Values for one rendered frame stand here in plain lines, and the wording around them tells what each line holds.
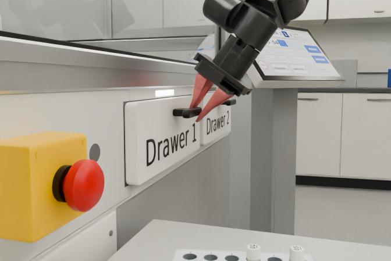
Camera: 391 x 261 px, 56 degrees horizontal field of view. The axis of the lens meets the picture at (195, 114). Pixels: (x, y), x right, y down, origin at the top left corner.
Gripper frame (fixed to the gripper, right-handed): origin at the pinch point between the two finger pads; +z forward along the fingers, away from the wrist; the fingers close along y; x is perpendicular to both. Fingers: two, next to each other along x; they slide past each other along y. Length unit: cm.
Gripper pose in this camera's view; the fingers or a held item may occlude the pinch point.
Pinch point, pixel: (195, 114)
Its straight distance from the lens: 63.2
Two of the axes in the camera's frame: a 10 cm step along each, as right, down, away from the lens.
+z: -5.6, 8.0, 2.2
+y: -7.8, -6.0, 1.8
